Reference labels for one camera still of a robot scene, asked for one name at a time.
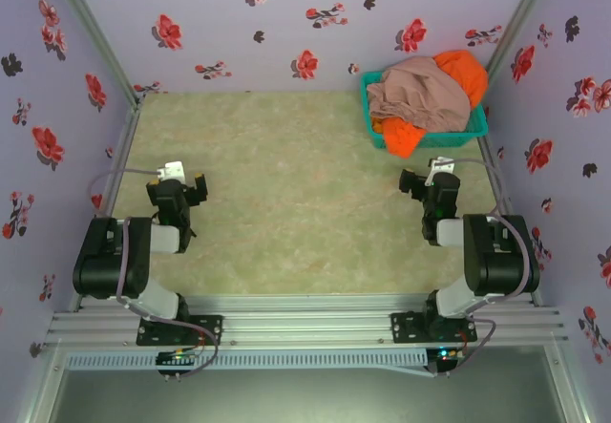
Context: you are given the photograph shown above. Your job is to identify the red-orange shorts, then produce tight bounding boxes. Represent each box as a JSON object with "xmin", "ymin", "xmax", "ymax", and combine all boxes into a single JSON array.
[{"xmin": 381, "ymin": 117, "xmax": 428, "ymax": 159}]

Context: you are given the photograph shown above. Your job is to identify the white slotted cable duct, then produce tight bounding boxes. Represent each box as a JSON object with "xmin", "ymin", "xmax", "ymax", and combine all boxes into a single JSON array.
[{"xmin": 64, "ymin": 349, "xmax": 429, "ymax": 371}]

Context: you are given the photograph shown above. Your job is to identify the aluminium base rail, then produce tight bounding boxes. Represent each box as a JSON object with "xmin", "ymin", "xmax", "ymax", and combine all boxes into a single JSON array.
[{"xmin": 45, "ymin": 292, "xmax": 569, "ymax": 350}]

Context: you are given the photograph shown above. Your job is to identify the light orange shorts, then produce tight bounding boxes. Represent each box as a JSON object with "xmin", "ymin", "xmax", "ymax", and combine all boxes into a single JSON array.
[{"xmin": 370, "ymin": 49, "xmax": 490, "ymax": 136}]

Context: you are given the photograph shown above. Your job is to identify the aluminium lower frame bar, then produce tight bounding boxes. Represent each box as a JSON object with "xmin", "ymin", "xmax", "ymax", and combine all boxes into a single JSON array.
[
  {"xmin": 543, "ymin": 344, "xmax": 598, "ymax": 423},
  {"xmin": 13, "ymin": 341, "xmax": 68, "ymax": 423}
]

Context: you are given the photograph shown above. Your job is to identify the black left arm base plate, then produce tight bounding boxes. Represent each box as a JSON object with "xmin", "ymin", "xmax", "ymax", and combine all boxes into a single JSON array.
[{"xmin": 137, "ymin": 314, "xmax": 224, "ymax": 347}]

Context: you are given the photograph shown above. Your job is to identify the aluminium side rail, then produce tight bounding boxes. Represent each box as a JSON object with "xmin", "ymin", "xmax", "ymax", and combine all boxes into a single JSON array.
[
  {"xmin": 476, "ymin": 134, "xmax": 545, "ymax": 307},
  {"xmin": 71, "ymin": 102, "xmax": 144, "ymax": 314}
]

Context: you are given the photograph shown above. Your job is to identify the aluminium corner post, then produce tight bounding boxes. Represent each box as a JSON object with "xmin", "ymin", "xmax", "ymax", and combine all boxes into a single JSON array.
[
  {"xmin": 474, "ymin": 0, "xmax": 559, "ymax": 95},
  {"xmin": 45, "ymin": 0, "xmax": 142, "ymax": 109}
]

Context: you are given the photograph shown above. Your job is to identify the grey left arm cable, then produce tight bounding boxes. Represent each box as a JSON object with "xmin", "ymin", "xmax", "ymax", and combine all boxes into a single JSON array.
[{"xmin": 88, "ymin": 167, "xmax": 221, "ymax": 377}]

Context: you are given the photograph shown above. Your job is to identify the pink shorts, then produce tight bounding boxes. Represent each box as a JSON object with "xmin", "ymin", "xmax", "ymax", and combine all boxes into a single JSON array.
[{"xmin": 366, "ymin": 55, "xmax": 474, "ymax": 134}]

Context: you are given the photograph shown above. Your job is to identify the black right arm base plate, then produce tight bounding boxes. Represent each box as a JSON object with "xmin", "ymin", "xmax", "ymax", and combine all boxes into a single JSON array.
[{"xmin": 390, "ymin": 311, "xmax": 478, "ymax": 346}]

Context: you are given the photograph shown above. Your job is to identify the grey right arm cable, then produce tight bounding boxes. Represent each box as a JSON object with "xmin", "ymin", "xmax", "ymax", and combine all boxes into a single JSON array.
[{"xmin": 432, "ymin": 159, "xmax": 532, "ymax": 377}]

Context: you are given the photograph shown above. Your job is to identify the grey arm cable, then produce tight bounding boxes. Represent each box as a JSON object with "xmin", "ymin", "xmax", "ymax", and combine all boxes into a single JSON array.
[
  {"xmin": 432, "ymin": 159, "xmax": 532, "ymax": 377},
  {"xmin": 88, "ymin": 167, "xmax": 221, "ymax": 377}
]

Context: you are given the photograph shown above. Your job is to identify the teal plastic basket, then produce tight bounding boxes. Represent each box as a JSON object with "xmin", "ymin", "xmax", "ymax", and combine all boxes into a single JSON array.
[{"xmin": 359, "ymin": 70, "xmax": 490, "ymax": 151}]

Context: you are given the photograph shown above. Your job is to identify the grey metal panel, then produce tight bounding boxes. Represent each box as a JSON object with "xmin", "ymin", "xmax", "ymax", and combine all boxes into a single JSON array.
[{"xmin": 47, "ymin": 370, "xmax": 569, "ymax": 423}]

